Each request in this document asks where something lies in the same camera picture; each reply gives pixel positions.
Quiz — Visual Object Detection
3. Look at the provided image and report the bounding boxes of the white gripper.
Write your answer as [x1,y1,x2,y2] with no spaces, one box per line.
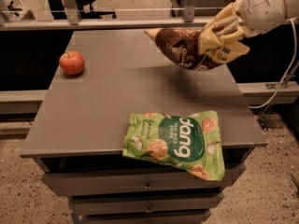
[198,0,285,64]

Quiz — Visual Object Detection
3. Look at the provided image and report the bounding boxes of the brown chip bag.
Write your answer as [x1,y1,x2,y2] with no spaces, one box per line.
[144,27,250,72]

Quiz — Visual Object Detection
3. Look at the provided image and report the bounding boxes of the red apple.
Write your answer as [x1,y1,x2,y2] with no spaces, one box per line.
[59,50,85,76]

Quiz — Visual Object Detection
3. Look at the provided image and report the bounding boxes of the green rice chip bag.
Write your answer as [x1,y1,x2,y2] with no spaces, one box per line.
[122,111,225,181]

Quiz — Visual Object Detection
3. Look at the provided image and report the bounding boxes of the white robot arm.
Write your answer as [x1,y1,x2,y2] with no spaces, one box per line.
[198,0,299,64]

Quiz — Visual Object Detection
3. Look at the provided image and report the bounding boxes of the white cable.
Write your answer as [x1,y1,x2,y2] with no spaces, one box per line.
[249,18,299,110]

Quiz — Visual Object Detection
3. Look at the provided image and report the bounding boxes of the grey drawer cabinet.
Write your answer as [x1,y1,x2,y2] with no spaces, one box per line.
[21,30,265,224]

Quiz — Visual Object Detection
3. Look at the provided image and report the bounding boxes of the metal railing frame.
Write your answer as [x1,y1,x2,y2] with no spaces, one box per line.
[1,0,234,31]

